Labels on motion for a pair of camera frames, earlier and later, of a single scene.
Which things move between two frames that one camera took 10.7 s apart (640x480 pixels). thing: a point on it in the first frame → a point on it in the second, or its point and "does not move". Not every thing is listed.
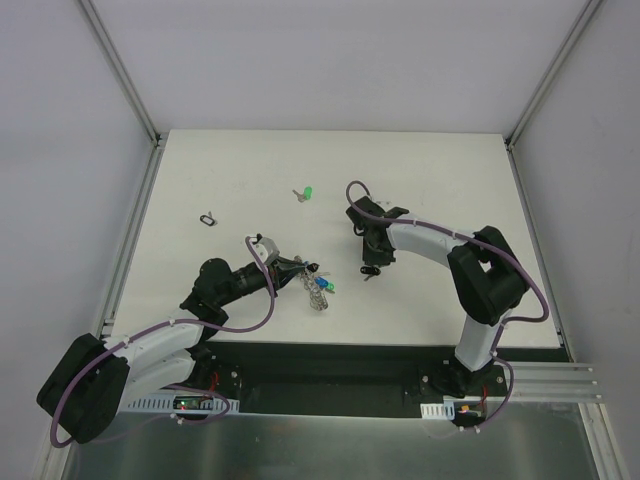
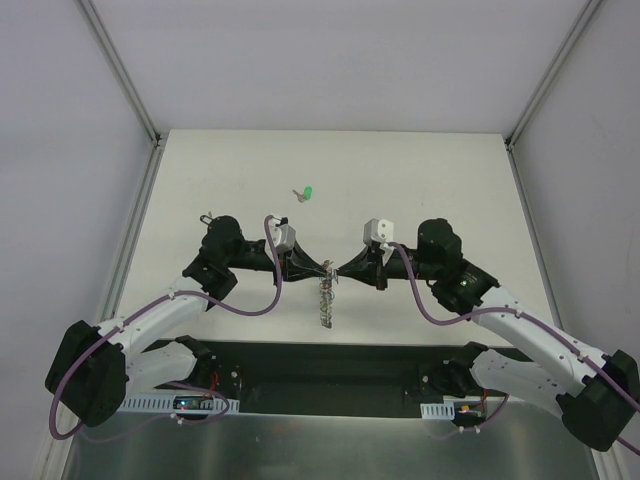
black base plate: x=335 y=378 does not move
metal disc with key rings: x=318 y=298 → x=327 y=293
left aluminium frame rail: x=156 y=141 does not move
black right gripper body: x=376 y=253 → x=378 y=270
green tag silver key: x=307 y=194 does not move
